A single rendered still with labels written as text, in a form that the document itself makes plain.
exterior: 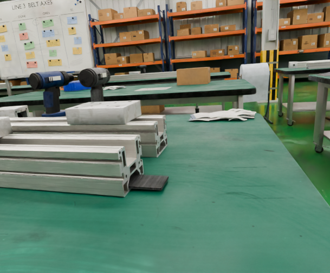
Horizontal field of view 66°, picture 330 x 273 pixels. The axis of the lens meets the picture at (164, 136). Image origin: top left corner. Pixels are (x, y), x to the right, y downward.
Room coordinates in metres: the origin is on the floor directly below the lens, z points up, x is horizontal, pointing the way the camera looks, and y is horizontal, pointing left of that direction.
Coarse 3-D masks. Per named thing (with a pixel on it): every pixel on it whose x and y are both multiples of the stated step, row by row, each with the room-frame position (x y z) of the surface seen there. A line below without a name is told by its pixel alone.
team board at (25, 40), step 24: (24, 0) 3.76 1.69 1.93; (48, 0) 3.68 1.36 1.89; (72, 0) 3.61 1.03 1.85; (0, 24) 3.86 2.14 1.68; (24, 24) 3.78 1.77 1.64; (48, 24) 3.70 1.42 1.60; (72, 24) 3.62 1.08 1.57; (0, 48) 3.88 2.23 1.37; (24, 48) 3.79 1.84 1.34; (48, 48) 3.72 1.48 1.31; (72, 48) 3.64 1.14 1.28; (0, 72) 3.90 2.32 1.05; (24, 72) 3.81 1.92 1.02; (72, 72) 3.59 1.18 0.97
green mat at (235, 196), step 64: (192, 128) 0.83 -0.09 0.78; (256, 128) 0.77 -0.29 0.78; (0, 192) 0.45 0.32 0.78; (64, 192) 0.43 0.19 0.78; (128, 192) 0.41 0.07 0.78; (192, 192) 0.39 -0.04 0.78; (256, 192) 0.38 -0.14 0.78; (0, 256) 0.27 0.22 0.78; (64, 256) 0.26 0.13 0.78; (128, 256) 0.25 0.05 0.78; (192, 256) 0.25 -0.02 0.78; (256, 256) 0.24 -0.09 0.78; (320, 256) 0.23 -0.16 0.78
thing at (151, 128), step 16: (16, 128) 0.69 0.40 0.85; (32, 128) 0.68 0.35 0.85; (48, 128) 0.66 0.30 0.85; (64, 128) 0.65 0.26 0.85; (80, 128) 0.63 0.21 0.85; (96, 128) 0.62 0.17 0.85; (112, 128) 0.61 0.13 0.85; (128, 128) 0.59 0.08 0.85; (144, 128) 0.58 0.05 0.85; (160, 128) 0.65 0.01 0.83; (144, 144) 0.60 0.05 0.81; (160, 144) 0.65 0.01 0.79
